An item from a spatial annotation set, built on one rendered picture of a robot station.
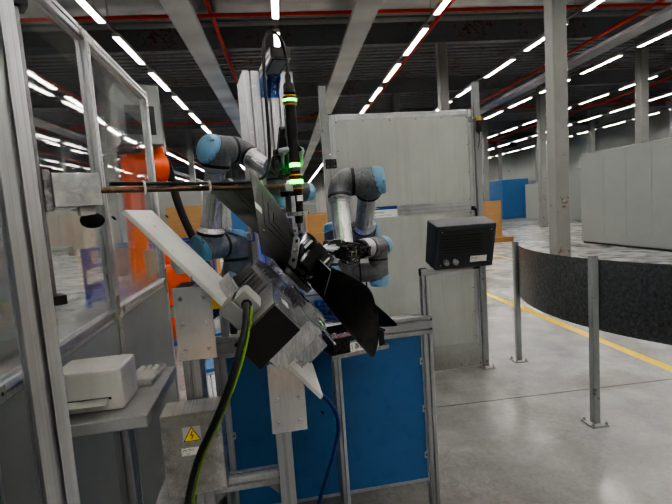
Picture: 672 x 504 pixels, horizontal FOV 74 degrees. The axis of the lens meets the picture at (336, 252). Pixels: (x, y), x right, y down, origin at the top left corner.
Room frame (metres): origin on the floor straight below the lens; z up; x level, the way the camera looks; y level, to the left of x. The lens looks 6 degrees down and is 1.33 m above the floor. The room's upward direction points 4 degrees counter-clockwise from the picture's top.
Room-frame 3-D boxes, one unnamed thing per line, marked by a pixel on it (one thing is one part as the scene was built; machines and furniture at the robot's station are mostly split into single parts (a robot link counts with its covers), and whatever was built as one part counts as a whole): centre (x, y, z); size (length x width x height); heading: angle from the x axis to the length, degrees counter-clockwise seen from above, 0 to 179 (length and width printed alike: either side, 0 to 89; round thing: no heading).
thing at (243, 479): (1.23, 0.31, 0.56); 0.19 x 0.04 x 0.04; 99
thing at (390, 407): (1.77, 0.07, 0.45); 0.82 x 0.02 x 0.66; 99
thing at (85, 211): (0.99, 0.54, 1.35); 0.05 x 0.04 x 0.05; 134
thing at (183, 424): (1.12, 0.41, 0.73); 0.15 x 0.09 x 0.22; 99
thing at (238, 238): (2.05, 0.47, 1.20); 0.13 x 0.12 x 0.14; 140
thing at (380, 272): (1.71, -0.14, 1.07); 0.11 x 0.08 x 0.11; 93
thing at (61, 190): (0.96, 0.56, 1.41); 0.10 x 0.07 x 0.09; 134
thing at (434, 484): (1.84, -0.36, 0.39); 0.04 x 0.04 x 0.78; 9
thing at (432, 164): (3.32, -0.55, 1.10); 1.21 x 0.06 x 2.20; 99
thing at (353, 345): (1.62, -0.03, 0.85); 0.22 x 0.17 x 0.07; 115
